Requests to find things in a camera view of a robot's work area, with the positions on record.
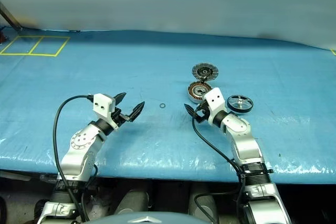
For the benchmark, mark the grey-blue robot torso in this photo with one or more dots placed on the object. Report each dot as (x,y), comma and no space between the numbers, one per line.
(144,218)

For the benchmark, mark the silver motor stator housing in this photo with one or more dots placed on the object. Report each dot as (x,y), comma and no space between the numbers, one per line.
(195,91)

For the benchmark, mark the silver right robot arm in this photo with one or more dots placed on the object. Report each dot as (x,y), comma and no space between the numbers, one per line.
(244,145)

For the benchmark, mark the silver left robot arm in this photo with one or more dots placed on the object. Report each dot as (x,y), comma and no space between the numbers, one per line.
(78,155)

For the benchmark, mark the yellow tape strip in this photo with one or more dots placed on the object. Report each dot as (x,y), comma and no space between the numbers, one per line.
(334,52)

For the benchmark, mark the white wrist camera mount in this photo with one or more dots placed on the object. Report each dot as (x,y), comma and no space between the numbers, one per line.
(103,107)
(215,103)

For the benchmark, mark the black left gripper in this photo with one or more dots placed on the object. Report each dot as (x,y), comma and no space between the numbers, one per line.
(120,118)

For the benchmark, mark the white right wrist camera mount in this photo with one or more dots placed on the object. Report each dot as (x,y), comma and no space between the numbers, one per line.
(215,103)

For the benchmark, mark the silver toothed motor rotor disc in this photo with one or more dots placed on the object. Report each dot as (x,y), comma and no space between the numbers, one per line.
(205,71)

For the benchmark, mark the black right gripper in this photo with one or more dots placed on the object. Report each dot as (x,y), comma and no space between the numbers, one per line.
(201,113)

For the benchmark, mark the yellow tape rectangle grid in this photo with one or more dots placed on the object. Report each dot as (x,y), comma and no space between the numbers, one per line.
(48,55)

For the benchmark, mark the grey rounded shape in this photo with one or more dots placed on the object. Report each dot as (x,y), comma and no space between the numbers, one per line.
(206,203)
(132,203)

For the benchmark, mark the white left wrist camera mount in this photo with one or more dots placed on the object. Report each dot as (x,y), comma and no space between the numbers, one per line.
(103,107)

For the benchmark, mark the slanted metal bar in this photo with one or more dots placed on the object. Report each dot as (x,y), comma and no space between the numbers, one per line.
(10,16)

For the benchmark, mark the blue plastic table cover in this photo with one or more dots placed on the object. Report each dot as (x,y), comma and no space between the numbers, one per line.
(157,142)

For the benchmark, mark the black spoked wheel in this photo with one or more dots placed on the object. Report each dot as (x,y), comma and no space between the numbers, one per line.
(240,102)

